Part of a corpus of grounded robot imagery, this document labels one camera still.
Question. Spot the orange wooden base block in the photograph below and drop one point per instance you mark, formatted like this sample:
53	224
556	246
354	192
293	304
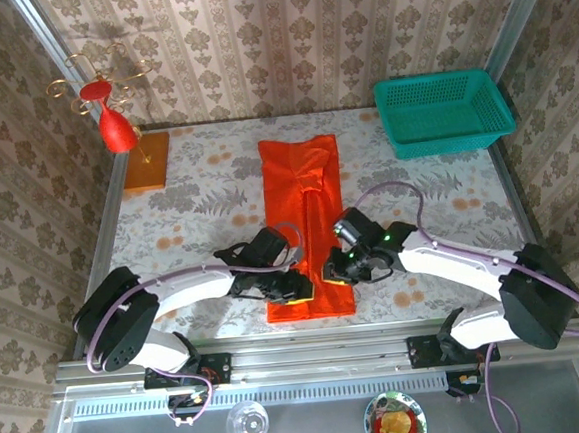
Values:
153	172

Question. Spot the red goblet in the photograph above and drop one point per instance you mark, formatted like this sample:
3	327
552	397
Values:
112	130

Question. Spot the colourful patterned bowl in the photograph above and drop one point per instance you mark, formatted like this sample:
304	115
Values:
396	421

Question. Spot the teal plastic basket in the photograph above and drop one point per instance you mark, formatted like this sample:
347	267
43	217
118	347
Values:
446	109

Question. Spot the grey metal shelf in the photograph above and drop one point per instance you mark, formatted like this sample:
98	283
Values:
311	428

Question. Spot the aluminium upright post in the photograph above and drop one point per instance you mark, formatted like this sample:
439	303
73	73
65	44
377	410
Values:
41	30
516	8

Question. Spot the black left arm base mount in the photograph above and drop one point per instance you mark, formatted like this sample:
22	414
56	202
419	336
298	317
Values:
216	367

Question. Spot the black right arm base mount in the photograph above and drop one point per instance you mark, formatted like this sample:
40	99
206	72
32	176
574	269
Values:
423	354

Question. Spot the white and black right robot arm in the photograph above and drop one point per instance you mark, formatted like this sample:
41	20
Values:
453	259

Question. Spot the orange mesh t-shirt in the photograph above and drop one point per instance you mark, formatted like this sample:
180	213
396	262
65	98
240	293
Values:
286	176

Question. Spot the black connector board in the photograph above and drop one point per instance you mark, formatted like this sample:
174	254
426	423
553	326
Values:
184	403
463	381

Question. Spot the floral tablecloth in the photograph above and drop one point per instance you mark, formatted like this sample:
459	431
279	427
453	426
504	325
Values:
208	208

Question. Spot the aluminium frame rail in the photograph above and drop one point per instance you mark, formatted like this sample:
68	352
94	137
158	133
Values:
320	354

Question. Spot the clear drinking glass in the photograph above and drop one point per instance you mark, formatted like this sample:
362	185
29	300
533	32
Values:
246	423

